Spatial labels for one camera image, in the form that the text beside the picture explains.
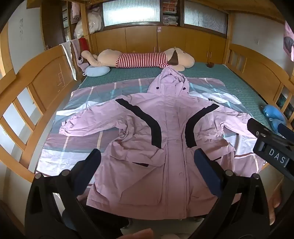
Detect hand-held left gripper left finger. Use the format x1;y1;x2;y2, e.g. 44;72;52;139
24;148;105;239

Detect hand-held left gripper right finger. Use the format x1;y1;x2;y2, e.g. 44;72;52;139
193;148;270;239

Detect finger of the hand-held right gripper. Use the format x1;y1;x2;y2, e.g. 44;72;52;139
247;118;276;139
276;123;294;140

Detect pink hooded jacket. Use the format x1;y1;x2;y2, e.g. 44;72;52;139
58;65;259;219

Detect person's right hand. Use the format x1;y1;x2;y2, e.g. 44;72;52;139
267;185;283;227

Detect blue plush toy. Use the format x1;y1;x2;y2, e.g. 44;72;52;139
262;104;287;131

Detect person's dark pants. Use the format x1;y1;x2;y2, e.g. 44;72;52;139
62;202;130;238

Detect green quilted mattress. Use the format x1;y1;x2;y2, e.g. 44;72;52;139
78;62;279;138

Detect plaid bed sheet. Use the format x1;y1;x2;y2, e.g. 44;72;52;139
35;77;267;182

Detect light blue neck pillow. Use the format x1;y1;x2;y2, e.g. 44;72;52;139
83;65;111;77

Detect small purple plush toy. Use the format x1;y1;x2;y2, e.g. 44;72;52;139
77;55;90;72

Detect white towel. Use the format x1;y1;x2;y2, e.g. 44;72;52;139
60;42;78;81

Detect pink towel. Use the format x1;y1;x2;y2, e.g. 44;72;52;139
70;39;81;67

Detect large striped plush dog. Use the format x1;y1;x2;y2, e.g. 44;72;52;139
81;47;195;71

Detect red cushion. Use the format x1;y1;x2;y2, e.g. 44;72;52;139
78;38;89;51

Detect ribbed glass window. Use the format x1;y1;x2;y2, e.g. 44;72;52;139
102;0;161;27
184;0;228;35

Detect bagged white bedding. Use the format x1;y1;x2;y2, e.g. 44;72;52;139
88;6;103;34
73;20;87;39

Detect tall wooden wardrobe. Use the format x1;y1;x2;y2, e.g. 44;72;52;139
41;0;70;50

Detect wooden bed frame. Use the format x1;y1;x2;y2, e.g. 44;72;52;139
0;42;294;207

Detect wooden wall cabinets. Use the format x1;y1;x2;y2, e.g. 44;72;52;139
89;25;228;65

